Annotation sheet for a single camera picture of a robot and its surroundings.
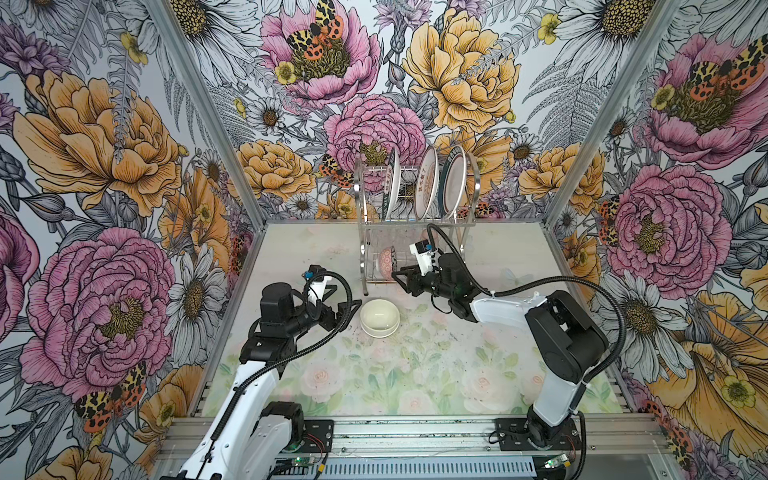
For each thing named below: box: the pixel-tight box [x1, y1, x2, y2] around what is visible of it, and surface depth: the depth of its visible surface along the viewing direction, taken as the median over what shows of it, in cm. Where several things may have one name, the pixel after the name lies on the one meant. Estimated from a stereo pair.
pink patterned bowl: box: [380, 246, 394, 281], surface depth 94 cm
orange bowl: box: [361, 320, 400, 338], surface depth 87 cm
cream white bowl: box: [360, 299, 401, 333], surface depth 93 cm
